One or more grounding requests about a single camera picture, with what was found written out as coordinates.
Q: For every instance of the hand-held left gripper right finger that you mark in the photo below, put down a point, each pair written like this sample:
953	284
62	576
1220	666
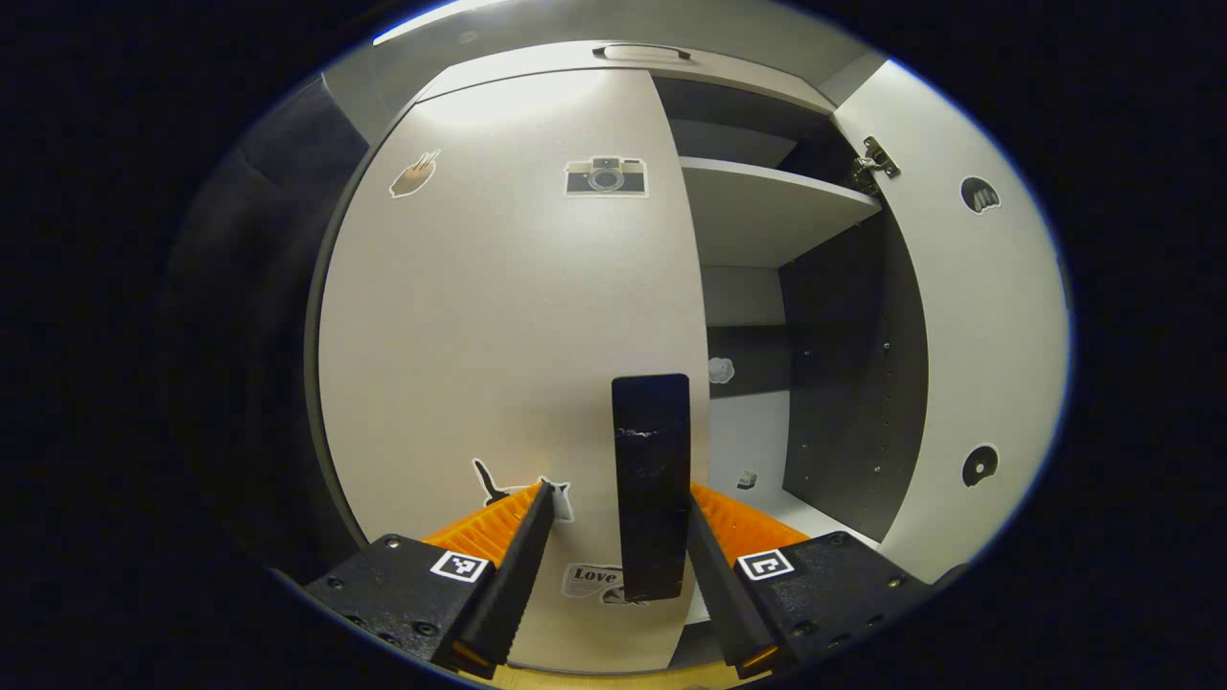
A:
724	594

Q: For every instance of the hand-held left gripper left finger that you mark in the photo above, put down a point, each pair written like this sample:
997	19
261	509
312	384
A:
518	585

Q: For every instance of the white double-door shoe cabinet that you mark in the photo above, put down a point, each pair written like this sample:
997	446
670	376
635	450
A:
853	383

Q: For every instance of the camera sticker white cabinet door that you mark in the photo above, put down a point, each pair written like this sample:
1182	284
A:
498	316

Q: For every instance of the cherry sticker white cabinet door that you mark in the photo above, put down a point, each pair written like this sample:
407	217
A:
987	316

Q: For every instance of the metal door hinge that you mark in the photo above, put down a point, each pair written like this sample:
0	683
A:
874	158

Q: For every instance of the white cabinet drawer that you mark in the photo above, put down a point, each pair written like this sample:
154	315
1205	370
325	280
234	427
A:
537	62

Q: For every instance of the black backdrop cloth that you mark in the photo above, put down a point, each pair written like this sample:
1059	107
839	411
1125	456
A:
259	287

